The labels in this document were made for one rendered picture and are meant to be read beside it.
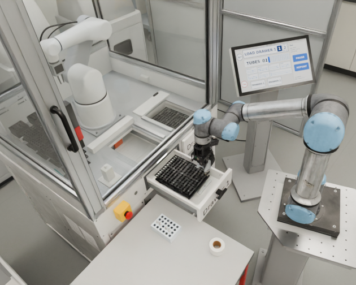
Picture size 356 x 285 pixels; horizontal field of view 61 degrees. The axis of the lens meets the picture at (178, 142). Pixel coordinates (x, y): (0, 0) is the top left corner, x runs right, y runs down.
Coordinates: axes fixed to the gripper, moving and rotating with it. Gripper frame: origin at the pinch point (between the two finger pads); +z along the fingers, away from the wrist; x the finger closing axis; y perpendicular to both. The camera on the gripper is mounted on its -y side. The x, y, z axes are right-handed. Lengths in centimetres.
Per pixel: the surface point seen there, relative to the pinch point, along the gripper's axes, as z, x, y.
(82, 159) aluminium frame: -35, -23, 48
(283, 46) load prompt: -22, -4, -96
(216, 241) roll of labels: 14.9, 21.0, 24.6
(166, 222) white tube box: 14.2, -3.8, 29.9
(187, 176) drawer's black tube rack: 3.8, -6.8, 7.4
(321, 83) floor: 93, -8, -259
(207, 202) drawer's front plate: 2.8, 10.7, 15.8
